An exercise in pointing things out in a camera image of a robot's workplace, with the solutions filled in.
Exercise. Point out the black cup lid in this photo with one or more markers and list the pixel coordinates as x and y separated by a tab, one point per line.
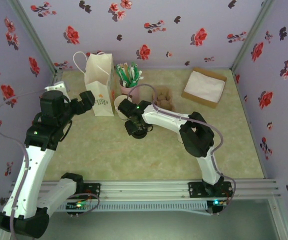
139	136

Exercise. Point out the white paper gift bag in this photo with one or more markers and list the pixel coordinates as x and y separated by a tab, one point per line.
100	75

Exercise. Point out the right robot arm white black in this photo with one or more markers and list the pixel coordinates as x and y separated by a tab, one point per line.
166	120

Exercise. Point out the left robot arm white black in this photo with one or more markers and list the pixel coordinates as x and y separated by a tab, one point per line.
26	175

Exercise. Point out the white paper cup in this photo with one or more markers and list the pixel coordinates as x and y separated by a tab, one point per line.
120	105

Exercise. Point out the pink holder cup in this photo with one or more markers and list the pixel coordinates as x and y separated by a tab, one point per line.
126	90

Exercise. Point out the brown paper stick packet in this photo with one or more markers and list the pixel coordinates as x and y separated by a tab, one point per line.
126	71

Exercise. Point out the brown cardboard box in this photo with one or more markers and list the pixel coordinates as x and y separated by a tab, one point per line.
196	101

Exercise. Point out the left circuit board with LED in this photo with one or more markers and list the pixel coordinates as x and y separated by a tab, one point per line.
79	205

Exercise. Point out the circuit board with led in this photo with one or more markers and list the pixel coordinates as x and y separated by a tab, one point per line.
216	202
79	205

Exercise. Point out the right circuit board with LED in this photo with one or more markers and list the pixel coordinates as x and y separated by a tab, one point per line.
216	202

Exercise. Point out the aluminium frame post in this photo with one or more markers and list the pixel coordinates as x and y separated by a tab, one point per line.
33	30
254	30

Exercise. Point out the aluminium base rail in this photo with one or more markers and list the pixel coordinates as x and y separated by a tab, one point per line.
146	190

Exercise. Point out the left black mount plate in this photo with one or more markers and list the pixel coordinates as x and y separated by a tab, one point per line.
93	191

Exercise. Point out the black mount plate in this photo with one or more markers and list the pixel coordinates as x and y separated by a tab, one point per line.
93	191
195	190

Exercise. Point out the right black mount plate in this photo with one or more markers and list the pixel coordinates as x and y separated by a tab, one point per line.
195	190

